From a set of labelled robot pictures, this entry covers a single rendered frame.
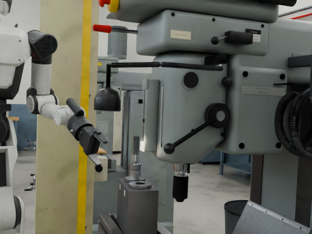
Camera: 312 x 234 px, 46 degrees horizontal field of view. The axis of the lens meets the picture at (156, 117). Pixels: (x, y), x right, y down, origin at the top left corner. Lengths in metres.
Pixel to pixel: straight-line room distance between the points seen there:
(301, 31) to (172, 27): 0.43
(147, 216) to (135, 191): 0.11
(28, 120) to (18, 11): 2.77
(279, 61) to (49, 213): 2.14
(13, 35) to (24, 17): 8.57
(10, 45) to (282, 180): 1.16
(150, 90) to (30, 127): 9.05
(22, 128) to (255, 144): 9.15
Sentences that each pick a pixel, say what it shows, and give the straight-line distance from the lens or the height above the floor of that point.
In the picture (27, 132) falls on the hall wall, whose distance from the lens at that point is 10.05.
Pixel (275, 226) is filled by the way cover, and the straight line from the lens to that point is 1.35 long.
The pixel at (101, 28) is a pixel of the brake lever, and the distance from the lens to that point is 1.14.
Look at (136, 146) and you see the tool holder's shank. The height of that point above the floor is 1.29.
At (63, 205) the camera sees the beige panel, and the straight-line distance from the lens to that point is 2.87.
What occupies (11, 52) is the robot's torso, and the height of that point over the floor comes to 1.66.
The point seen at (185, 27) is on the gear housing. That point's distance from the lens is 1.00.
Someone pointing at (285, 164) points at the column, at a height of 1.29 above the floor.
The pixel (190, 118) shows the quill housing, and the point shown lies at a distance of 1.02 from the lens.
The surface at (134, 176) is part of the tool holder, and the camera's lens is 1.53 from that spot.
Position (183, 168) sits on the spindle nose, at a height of 1.29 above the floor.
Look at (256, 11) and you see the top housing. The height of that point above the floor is 1.75.
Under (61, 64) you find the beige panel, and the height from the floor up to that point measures 1.71.
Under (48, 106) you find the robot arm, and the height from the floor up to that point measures 1.44.
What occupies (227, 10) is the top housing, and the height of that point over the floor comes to 1.74.
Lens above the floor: 1.50
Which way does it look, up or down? 3 degrees down
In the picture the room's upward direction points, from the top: 2 degrees clockwise
